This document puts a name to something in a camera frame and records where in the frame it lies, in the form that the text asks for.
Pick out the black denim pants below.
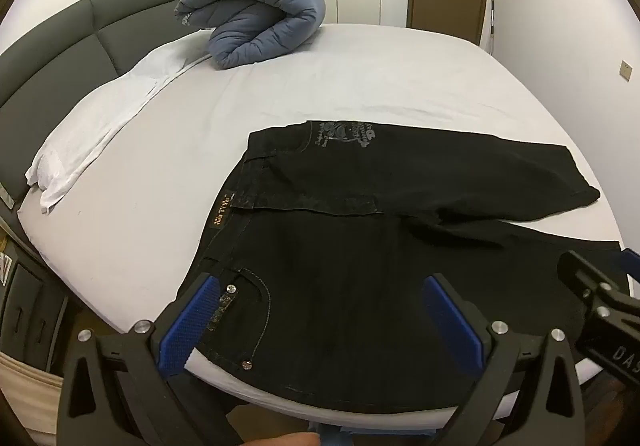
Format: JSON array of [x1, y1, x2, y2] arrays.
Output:
[[189, 121, 628, 414]]

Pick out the dark bedside drawer unit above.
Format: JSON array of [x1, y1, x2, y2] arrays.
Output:
[[1, 232, 68, 371]]

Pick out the white bed mattress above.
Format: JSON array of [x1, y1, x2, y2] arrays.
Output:
[[18, 26, 628, 429]]

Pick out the white pillow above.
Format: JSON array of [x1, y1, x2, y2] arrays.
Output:
[[25, 30, 210, 214]]

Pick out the dark grey padded headboard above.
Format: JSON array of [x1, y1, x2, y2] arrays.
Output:
[[1, 0, 190, 201]]

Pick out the wall switch plate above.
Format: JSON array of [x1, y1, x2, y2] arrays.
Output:
[[620, 60, 632, 81]]

